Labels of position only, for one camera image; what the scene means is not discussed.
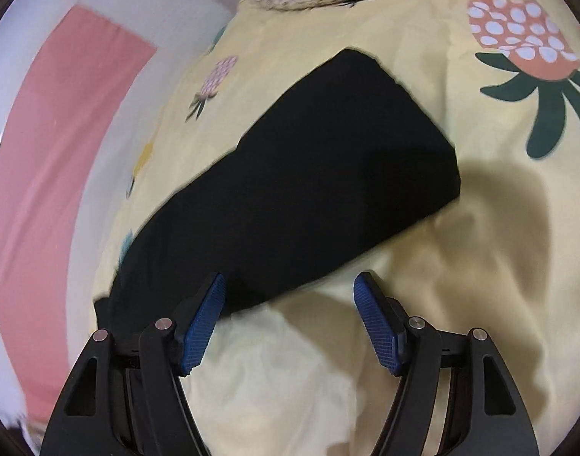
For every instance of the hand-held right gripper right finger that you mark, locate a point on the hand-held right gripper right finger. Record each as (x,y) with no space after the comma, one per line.
(375,327)

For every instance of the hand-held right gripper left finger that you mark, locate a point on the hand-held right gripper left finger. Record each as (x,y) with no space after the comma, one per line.
(202,327)

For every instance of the black garment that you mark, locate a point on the black garment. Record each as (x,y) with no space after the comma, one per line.
(294,175)

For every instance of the yellow pineapple print bedsheet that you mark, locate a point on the yellow pineapple print bedsheet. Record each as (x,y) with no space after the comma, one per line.
(461,294)

